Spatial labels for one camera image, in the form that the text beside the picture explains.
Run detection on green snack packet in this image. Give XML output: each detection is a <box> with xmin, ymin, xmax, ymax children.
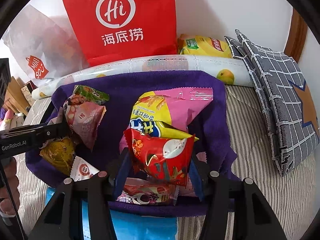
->
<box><xmin>72</xmin><ymin>84</ymin><xmax>111</xmax><ymax>106</ymax></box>

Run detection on red paper bag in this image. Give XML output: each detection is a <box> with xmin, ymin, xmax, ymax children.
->
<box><xmin>60</xmin><ymin>0</ymin><xmax>178</xmax><ymax>67</ymax></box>

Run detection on grey striped quilt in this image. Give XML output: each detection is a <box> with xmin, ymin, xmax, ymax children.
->
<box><xmin>15</xmin><ymin>84</ymin><xmax>320</xmax><ymax>240</ymax></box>

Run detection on long printed roll pillow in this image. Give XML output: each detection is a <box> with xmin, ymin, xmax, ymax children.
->
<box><xmin>31</xmin><ymin>55</ymin><xmax>253</xmax><ymax>100</ymax></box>

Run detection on wooden door frame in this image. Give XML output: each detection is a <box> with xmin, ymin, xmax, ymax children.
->
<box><xmin>284</xmin><ymin>8</ymin><xmax>308</xmax><ymax>63</ymax></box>

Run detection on blue tissue pack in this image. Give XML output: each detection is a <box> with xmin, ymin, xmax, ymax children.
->
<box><xmin>45</xmin><ymin>187</ymin><xmax>178</xmax><ymax>240</ymax></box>

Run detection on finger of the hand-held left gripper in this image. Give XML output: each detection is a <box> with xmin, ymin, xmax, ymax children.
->
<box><xmin>7</xmin><ymin>121</ymin><xmax>75</xmax><ymax>143</ymax></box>

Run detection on yellow chip bag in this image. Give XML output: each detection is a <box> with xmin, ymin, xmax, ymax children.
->
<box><xmin>177</xmin><ymin>34</ymin><xmax>235</xmax><ymax>60</ymax></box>

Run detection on white plastic shopping bag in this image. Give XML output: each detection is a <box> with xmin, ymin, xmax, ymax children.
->
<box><xmin>1</xmin><ymin>4</ymin><xmax>88</xmax><ymax>81</ymax></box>

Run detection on yellow snack packet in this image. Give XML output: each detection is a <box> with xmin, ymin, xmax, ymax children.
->
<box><xmin>39</xmin><ymin>137</ymin><xmax>78</xmax><ymax>177</ymax></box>

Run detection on purple towel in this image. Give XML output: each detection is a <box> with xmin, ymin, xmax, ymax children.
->
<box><xmin>25</xmin><ymin>70</ymin><xmax>241</xmax><ymax>218</ymax></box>

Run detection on red snack packet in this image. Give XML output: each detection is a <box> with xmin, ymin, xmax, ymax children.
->
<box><xmin>124</xmin><ymin>127</ymin><xmax>200</xmax><ymax>187</ymax></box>

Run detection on panda print snack packet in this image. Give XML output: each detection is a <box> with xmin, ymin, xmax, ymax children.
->
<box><xmin>62</xmin><ymin>97</ymin><xmax>107</xmax><ymax>151</ymax></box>

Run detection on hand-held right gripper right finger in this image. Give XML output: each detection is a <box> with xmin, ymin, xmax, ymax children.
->
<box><xmin>189</xmin><ymin>152</ymin><xmax>288</xmax><ymax>240</ymax></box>

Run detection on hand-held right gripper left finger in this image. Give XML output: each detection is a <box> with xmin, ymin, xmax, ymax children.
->
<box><xmin>27</xmin><ymin>147</ymin><xmax>133</xmax><ymax>240</ymax></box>

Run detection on white sachet red logo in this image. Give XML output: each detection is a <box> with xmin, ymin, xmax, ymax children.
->
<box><xmin>71</xmin><ymin>156</ymin><xmax>101</xmax><ymax>182</ymax></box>

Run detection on white red lychee packet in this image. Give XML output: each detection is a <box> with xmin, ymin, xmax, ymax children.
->
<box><xmin>117</xmin><ymin>180</ymin><xmax>180</xmax><ymax>206</ymax></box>

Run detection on wooden headboard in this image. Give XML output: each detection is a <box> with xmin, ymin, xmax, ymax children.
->
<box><xmin>4</xmin><ymin>76</ymin><xmax>28</xmax><ymax>116</ymax></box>

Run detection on pink and yellow snack bag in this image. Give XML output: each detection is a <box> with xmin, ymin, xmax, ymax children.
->
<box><xmin>119</xmin><ymin>86</ymin><xmax>215</xmax><ymax>156</ymax></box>

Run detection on person's left hand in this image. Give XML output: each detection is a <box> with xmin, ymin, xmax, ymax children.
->
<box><xmin>0</xmin><ymin>158</ymin><xmax>21</xmax><ymax>215</ymax></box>

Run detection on grey checked star cloth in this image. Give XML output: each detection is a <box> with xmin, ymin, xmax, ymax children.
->
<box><xmin>224</xmin><ymin>29</ymin><xmax>320</xmax><ymax>178</ymax></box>

